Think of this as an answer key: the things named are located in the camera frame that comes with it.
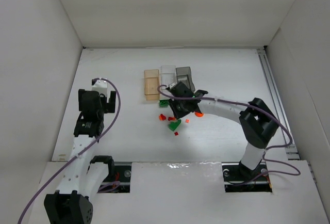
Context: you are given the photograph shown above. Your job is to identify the green square lego brick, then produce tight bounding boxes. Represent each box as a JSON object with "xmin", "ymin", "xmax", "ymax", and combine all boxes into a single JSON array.
[{"xmin": 159, "ymin": 99, "xmax": 169, "ymax": 108}]

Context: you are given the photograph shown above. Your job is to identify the green long lego brick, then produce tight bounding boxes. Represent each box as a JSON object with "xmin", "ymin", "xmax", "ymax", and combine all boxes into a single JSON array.
[{"xmin": 168, "ymin": 120, "xmax": 181, "ymax": 132}]

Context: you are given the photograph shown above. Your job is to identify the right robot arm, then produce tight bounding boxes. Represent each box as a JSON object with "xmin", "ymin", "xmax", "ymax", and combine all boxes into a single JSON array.
[{"xmin": 166, "ymin": 82, "xmax": 278, "ymax": 179}]

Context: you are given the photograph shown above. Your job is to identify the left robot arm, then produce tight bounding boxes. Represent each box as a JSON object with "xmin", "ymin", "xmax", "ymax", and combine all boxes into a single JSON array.
[{"xmin": 44, "ymin": 89, "xmax": 117, "ymax": 223}]

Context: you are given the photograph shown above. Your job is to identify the orange round lego piece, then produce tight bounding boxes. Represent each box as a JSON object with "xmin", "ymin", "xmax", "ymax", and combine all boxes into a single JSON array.
[{"xmin": 194, "ymin": 112, "xmax": 204, "ymax": 118}]

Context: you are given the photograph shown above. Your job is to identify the orange red lego piece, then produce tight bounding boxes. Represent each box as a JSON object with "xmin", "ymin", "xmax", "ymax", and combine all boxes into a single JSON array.
[{"xmin": 159, "ymin": 114, "xmax": 167, "ymax": 121}]

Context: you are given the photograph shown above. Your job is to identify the grey translucent container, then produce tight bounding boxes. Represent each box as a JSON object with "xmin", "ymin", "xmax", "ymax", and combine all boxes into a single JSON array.
[{"xmin": 176, "ymin": 67, "xmax": 195, "ymax": 92}]

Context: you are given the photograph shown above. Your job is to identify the clear container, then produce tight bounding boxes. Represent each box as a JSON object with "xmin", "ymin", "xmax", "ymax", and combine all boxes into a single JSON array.
[{"xmin": 160, "ymin": 66, "xmax": 177, "ymax": 91}]

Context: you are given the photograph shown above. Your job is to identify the orange translucent container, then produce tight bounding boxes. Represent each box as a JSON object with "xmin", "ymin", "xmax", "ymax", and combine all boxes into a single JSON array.
[{"xmin": 144, "ymin": 69, "xmax": 160, "ymax": 101}]

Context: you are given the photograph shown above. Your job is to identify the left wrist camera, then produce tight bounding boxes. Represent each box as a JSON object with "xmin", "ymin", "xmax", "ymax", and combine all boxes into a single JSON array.
[{"xmin": 91, "ymin": 78, "xmax": 108, "ymax": 96}]

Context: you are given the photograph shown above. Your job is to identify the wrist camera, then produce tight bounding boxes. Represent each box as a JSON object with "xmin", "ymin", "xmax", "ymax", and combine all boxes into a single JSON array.
[
  {"xmin": 169, "ymin": 82, "xmax": 178, "ymax": 90},
  {"xmin": 91, "ymin": 78, "xmax": 108, "ymax": 96}
]

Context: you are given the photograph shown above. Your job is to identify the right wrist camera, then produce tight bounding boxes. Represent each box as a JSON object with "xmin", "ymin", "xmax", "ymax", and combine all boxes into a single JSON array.
[{"xmin": 169, "ymin": 82, "xmax": 178, "ymax": 90}]

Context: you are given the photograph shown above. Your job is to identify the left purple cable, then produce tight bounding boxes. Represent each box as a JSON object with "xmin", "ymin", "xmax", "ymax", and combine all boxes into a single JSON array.
[{"xmin": 16, "ymin": 78, "xmax": 122, "ymax": 224}]

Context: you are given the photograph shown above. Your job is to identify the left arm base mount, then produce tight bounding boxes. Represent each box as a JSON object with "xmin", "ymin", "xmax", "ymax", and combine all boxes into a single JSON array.
[{"xmin": 98, "ymin": 162, "xmax": 132, "ymax": 193}]

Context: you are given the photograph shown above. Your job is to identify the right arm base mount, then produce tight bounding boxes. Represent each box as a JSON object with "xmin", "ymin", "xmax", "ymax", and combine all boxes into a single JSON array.
[{"xmin": 222, "ymin": 162, "xmax": 272, "ymax": 193}]

